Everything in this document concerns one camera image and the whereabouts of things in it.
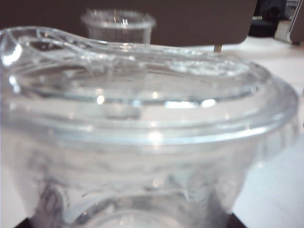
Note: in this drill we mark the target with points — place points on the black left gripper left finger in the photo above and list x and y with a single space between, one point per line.
29 223

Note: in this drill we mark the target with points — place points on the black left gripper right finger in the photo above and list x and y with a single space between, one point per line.
236 222

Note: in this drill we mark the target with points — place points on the clear cup with round logo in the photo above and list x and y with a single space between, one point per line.
142 154

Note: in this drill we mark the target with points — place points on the tall clear plastic cup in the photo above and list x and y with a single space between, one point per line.
118 31

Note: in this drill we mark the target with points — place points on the black office chair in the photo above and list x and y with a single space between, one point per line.
263 28

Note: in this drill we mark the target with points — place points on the brown divider with white edge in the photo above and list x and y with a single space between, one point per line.
299 33

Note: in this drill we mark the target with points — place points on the wide brown desk divider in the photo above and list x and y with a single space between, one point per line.
202 21

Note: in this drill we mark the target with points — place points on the small divider foot bracket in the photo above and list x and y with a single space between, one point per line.
217 48

